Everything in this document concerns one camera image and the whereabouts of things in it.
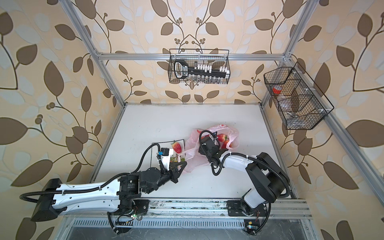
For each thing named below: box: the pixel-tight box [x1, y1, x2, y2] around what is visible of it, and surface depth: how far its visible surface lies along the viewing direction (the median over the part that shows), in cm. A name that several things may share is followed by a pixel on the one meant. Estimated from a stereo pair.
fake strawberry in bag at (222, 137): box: [217, 133, 228, 142], surface depth 98 cm
